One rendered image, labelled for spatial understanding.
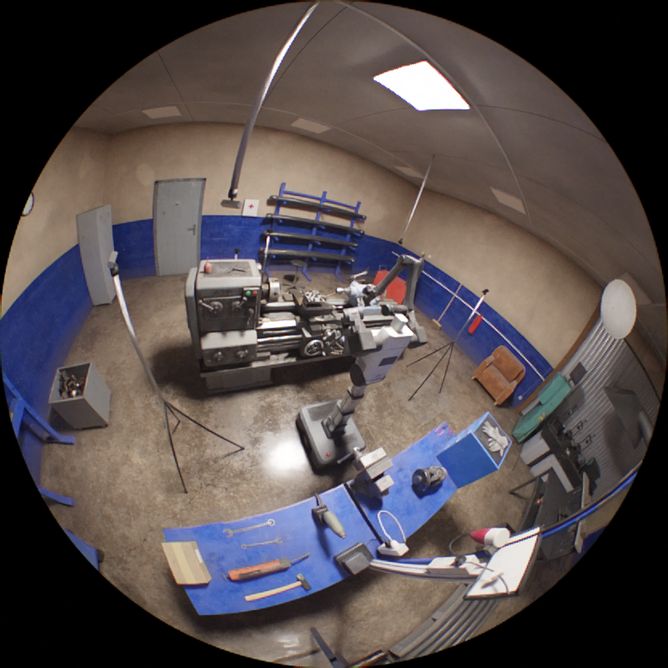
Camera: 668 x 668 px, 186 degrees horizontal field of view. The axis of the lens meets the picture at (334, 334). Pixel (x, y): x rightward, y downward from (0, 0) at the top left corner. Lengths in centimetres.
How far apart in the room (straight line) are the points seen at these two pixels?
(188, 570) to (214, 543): 23
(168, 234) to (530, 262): 766
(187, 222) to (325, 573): 522
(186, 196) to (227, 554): 498
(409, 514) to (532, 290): 468
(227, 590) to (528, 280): 579
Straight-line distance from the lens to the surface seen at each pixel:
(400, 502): 144
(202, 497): 215
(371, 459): 114
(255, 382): 249
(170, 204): 488
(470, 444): 151
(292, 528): 122
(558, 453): 468
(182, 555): 122
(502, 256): 535
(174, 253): 508
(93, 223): 445
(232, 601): 134
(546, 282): 515
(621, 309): 338
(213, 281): 170
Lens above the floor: 207
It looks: 36 degrees down
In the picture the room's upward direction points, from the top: 20 degrees clockwise
